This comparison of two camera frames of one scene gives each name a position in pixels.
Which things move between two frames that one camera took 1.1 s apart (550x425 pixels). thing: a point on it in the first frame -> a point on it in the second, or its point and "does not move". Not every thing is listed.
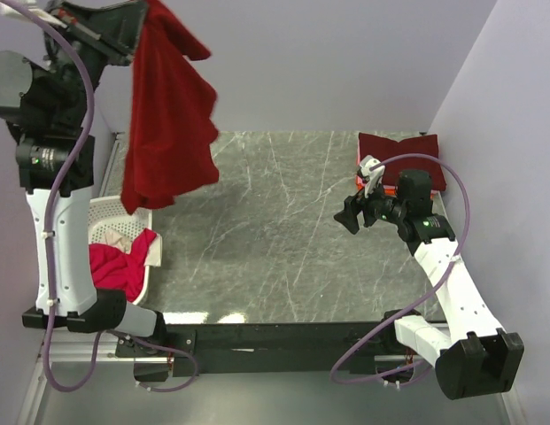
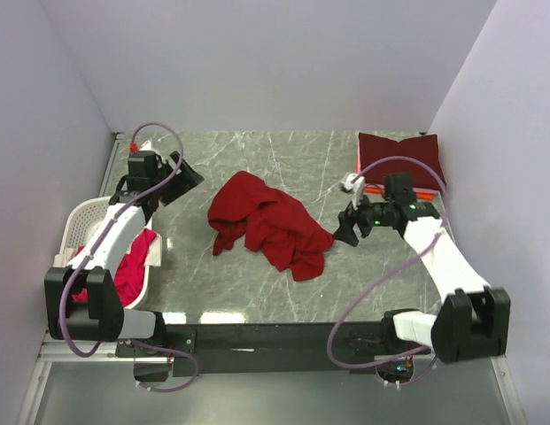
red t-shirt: x=174 y=140 -> x=275 y=225
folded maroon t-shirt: x=385 y=149 does not move
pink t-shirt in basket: x=112 y=269 does not move
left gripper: x=112 y=30 -> x=188 y=179
